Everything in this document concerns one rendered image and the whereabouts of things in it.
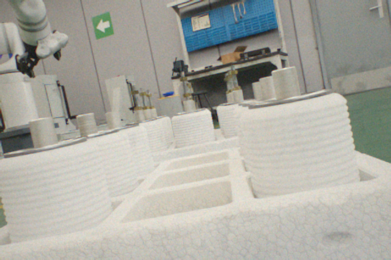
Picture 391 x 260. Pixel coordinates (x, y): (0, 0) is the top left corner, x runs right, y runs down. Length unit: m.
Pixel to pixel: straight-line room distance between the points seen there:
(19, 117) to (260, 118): 1.02
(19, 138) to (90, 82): 6.19
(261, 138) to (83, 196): 0.17
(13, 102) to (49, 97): 2.33
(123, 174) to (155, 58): 6.19
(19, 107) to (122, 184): 0.84
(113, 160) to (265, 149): 0.21
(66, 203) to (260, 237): 0.17
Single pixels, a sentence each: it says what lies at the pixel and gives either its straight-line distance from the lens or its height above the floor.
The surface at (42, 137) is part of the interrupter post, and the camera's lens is 0.39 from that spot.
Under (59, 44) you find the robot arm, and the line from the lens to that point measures 1.05.
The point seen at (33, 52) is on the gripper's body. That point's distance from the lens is 1.10.
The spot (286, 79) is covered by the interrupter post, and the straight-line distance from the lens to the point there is 0.35.
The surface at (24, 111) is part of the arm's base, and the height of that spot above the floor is 0.35.
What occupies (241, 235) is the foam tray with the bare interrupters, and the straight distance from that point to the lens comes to 0.30.
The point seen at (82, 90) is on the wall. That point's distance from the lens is 7.53.
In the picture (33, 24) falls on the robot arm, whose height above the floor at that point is 0.53.
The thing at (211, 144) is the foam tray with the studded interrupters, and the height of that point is 0.18.
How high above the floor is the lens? 0.26
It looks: 4 degrees down
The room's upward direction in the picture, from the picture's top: 11 degrees counter-clockwise
